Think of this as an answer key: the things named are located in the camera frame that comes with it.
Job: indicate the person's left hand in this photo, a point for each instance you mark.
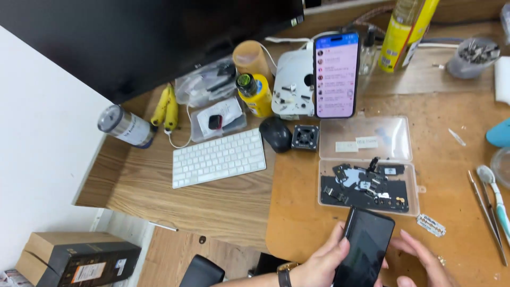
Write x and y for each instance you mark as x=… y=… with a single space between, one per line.
x=318 y=265

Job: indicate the person's right hand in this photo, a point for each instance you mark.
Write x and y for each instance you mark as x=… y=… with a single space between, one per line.
x=424 y=265

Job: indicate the black smartphone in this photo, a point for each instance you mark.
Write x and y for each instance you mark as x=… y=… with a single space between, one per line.
x=366 y=247

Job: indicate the silver razor blade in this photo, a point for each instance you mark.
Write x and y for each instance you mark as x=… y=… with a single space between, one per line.
x=431 y=225

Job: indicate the long steel tweezers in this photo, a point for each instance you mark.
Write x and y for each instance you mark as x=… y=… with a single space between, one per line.
x=487 y=217

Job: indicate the pile of black phone parts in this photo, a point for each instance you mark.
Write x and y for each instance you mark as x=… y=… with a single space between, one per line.
x=364 y=187

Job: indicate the white and teal toothbrush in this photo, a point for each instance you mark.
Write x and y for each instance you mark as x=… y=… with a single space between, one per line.
x=498 y=199

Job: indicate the black chair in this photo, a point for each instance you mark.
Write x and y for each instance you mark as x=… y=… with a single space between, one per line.
x=201 y=273

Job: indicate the clear round container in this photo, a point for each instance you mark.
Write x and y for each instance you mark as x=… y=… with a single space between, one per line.
x=503 y=167

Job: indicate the small black square fan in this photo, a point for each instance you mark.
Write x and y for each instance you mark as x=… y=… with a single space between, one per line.
x=305 y=137

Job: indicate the small clear plastic piece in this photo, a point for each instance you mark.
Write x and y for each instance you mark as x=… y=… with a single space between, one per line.
x=456 y=137

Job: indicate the clear plastic parts case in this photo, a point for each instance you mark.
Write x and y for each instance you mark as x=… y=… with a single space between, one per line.
x=366 y=139

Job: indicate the black computer mouse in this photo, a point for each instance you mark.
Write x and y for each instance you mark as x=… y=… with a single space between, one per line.
x=276 y=134

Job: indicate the white keyboard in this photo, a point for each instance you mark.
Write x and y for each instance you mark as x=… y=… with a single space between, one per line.
x=218 y=158

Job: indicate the blue rounded tool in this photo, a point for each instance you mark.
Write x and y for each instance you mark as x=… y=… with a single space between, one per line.
x=500 y=133

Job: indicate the white stick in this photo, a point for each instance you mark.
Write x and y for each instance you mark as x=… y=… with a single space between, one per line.
x=163 y=226

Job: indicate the clear box with white card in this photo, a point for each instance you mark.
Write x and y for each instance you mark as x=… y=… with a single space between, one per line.
x=219 y=119

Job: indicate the yellow bottle with black cap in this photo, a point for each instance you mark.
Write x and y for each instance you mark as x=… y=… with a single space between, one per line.
x=257 y=97

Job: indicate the white repair fixture stand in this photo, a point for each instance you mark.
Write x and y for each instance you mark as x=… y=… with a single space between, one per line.
x=293 y=79

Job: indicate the smartphone with lit screen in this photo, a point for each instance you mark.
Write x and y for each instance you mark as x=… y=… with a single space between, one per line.
x=336 y=75

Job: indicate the white paper roll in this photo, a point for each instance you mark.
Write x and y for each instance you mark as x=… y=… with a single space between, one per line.
x=503 y=79

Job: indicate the grey cup of metal bits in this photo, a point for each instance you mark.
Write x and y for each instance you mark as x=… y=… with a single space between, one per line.
x=470 y=59

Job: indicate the yellow banana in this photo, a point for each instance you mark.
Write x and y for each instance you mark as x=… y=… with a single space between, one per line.
x=172 y=111
x=160 y=107

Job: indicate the clear bag of parts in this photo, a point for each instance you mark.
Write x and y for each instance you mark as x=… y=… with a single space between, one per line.
x=203 y=85

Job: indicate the small clear glass bottle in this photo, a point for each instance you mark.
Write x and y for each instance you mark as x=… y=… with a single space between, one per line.
x=367 y=55

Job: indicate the yellow spray can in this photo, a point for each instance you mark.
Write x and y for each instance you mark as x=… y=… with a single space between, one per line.
x=404 y=36

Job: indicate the steel tumbler with label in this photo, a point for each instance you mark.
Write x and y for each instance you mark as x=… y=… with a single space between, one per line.
x=126 y=126

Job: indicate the black and brown cardboard box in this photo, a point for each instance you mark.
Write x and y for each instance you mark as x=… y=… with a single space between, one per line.
x=79 y=259

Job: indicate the black computer monitor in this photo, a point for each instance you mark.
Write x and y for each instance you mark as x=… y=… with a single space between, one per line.
x=131 y=36

